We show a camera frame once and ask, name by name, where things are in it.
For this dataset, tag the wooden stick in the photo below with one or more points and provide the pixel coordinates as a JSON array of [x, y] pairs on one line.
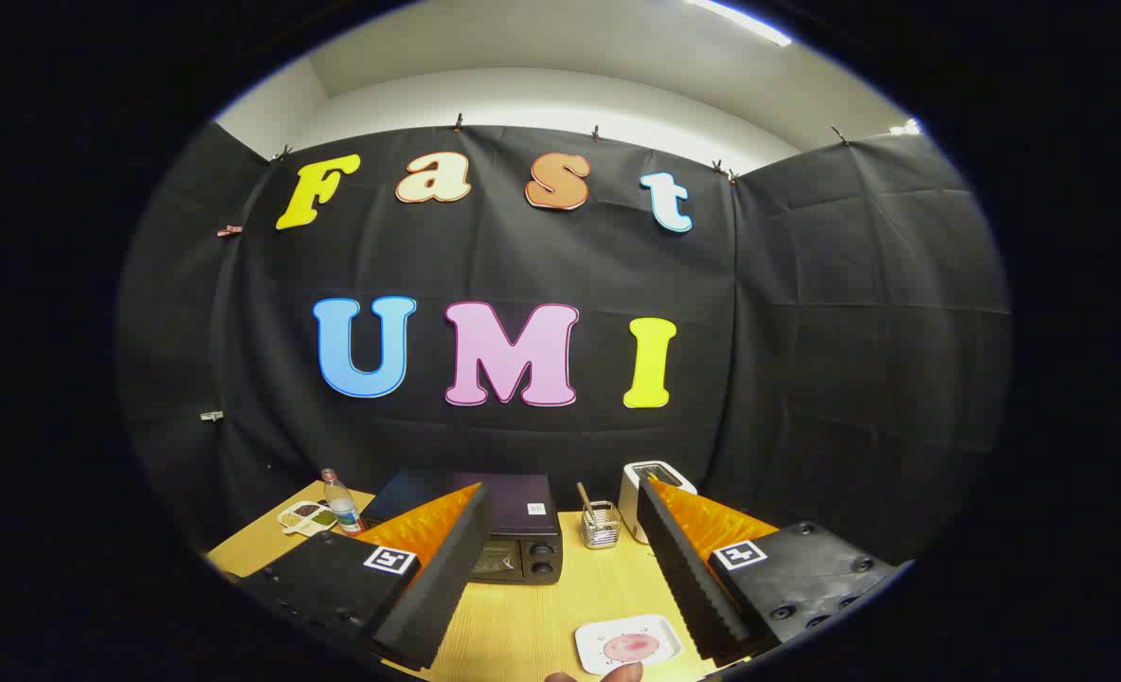
[[584, 494]]

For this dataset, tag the white square plate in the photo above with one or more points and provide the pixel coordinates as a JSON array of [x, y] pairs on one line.
[[593, 639]]

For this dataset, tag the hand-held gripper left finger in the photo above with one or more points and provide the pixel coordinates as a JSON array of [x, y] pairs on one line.
[[446, 578]]

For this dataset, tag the black toaster oven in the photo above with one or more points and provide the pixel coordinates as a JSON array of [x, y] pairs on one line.
[[522, 511]]

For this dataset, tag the clear plastic water bottle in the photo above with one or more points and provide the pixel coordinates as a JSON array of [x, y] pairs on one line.
[[342, 507]]

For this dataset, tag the white bread toaster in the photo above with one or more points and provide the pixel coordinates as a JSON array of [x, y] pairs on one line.
[[631, 502]]

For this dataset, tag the small clear cup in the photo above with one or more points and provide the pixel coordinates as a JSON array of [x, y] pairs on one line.
[[601, 530]]

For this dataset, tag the white divided snack tray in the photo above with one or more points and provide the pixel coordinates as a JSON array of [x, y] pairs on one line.
[[304, 516]]

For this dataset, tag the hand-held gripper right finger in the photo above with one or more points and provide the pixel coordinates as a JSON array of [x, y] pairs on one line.
[[683, 578]]

